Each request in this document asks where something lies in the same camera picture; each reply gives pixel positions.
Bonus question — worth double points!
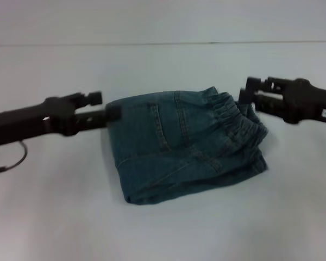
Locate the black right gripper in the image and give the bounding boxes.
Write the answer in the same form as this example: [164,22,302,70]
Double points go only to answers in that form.
[239,77,326,125]

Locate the blue denim shorts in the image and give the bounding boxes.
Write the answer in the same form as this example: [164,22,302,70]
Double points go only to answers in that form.
[107,85,269,204]

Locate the dark thin cable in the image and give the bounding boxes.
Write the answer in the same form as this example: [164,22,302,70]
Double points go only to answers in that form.
[0,140,28,175]

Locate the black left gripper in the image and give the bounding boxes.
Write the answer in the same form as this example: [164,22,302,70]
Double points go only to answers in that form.
[0,91,123,146]

